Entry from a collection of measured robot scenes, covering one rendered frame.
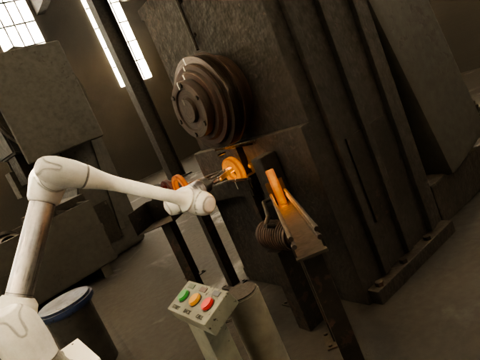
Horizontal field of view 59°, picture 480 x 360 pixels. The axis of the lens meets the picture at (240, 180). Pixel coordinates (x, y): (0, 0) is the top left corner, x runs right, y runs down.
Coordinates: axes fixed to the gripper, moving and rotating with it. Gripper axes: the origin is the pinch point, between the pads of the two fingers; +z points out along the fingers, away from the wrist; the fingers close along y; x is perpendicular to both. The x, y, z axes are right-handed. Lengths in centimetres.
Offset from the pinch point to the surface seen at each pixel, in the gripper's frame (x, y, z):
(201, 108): 34.2, 14.5, -9.7
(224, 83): 39.8, 25.8, -0.4
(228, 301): -14, 83, -70
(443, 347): -76, 92, -10
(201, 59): 54, 17, 0
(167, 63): 64, -40, 16
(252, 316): -28, 72, -61
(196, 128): 26.6, 0.6, -9.0
